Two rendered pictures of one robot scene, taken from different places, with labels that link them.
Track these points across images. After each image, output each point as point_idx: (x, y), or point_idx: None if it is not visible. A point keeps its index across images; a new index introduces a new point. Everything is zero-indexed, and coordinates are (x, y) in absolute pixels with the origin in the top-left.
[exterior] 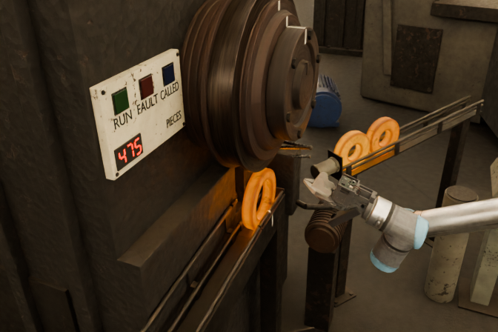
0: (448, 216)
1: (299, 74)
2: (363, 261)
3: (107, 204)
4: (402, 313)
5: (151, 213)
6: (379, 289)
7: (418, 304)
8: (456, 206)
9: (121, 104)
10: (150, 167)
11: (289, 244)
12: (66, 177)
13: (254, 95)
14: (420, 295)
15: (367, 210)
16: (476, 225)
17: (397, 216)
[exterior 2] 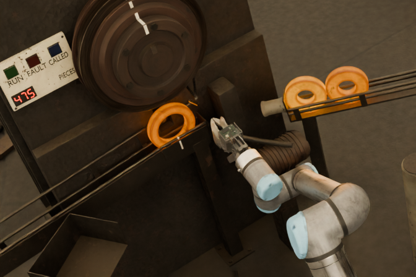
0: (303, 182)
1: (142, 55)
2: (387, 202)
3: (17, 122)
4: (372, 262)
5: (60, 127)
6: (375, 233)
7: (397, 259)
8: (312, 175)
9: (10, 74)
10: (53, 101)
11: (333, 161)
12: (2, 102)
13: (102, 70)
14: (408, 253)
15: (235, 157)
16: (310, 196)
17: (249, 170)
